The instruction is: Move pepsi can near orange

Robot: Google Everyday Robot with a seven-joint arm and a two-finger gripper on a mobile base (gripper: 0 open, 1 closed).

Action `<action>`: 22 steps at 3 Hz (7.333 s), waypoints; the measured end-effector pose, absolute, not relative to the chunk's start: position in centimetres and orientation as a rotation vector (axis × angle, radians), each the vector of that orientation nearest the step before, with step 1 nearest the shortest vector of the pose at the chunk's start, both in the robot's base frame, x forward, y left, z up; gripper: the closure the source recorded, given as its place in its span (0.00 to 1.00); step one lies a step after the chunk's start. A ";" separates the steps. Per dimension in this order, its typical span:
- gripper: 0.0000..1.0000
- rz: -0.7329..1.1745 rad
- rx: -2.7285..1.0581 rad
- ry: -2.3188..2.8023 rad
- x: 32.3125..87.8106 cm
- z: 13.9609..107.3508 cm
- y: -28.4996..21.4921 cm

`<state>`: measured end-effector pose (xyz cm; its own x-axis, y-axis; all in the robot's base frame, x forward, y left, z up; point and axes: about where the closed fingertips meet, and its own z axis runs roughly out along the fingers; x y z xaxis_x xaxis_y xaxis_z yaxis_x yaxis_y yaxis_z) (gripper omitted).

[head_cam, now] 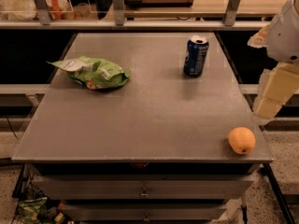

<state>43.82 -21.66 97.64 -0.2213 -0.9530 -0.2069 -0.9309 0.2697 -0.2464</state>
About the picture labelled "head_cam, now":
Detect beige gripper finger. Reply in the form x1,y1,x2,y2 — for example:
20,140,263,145
253,63,299,119
248,25,269,49

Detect blue pepsi can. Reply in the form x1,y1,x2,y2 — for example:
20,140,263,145
183,35,209,77

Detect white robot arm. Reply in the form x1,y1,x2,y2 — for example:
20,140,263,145
248,0,299,120

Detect orange fruit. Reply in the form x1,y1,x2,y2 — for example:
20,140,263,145
228,127,256,155

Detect lower grey drawer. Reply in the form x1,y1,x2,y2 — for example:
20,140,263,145
62,203,226,221

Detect grey drawer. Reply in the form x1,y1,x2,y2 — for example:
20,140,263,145
34,175,253,201
62,203,226,221

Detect green chip bag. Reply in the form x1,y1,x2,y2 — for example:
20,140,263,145
51,56,131,91

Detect upper grey drawer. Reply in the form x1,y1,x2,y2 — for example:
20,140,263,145
34,175,253,201

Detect white plastic bag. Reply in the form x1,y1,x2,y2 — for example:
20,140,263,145
0,0,73,24

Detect green bag in basket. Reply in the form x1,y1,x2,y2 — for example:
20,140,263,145
18,197,47,224

